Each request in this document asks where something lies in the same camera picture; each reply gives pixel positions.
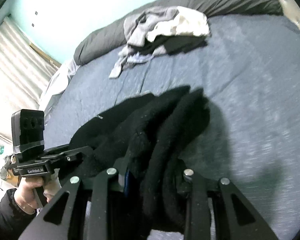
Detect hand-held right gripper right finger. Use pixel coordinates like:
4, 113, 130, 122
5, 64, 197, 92
179, 169, 278, 240

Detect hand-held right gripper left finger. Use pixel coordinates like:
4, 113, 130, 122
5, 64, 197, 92
19, 155, 131, 240

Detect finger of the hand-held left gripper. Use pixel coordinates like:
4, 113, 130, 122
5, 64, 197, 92
44, 145, 94, 172

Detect black sweater with white trim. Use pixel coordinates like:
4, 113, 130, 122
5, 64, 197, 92
69, 85, 211, 233

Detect person's left forearm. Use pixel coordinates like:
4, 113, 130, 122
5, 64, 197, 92
0, 187, 38, 240

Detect person's left hand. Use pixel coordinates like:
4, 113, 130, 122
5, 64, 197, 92
15, 174, 63, 215

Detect white plastic bags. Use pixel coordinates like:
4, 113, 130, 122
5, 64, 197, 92
0, 140, 18, 180

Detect light grey blanket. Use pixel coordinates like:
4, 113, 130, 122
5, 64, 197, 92
38, 58, 81, 126

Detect striped beige curtain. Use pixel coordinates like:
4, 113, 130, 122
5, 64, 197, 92
0, 16, 62, 144

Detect wooden pole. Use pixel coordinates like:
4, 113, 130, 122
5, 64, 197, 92
29, 42, 62, 67

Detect bed with blue sheet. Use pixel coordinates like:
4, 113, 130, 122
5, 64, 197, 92
41, 12, 300, 240

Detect light blue striped cloth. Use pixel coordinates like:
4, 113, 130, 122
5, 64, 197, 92
127, 53, 154, 63

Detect black garment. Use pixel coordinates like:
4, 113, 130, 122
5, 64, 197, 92
129, 33, 208, 57

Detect grey garment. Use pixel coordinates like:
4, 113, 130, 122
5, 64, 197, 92
108, 6, 181, 79

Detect cream tufted headboard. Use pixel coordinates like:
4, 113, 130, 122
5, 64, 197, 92
260, 0, 300, 52

